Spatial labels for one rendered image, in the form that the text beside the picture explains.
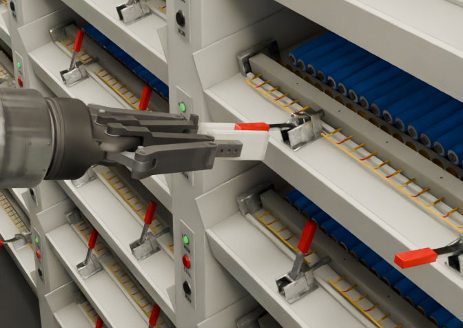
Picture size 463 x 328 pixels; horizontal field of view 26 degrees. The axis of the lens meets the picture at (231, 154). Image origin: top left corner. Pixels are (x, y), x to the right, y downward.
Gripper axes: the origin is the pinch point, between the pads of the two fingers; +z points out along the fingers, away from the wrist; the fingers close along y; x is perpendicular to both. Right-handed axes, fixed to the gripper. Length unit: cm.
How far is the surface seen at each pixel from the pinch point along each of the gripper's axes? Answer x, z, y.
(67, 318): -74, 27, -84
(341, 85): 5.5, 14.4, -3.1
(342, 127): 3.1, 10.6, 3.4
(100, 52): -13, 17, -71
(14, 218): -72, 28, -125
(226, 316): -32.8, 17.5, -17.8
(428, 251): 1.6, 3.2, 26.7
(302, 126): 2.2, 7.5, 1.0
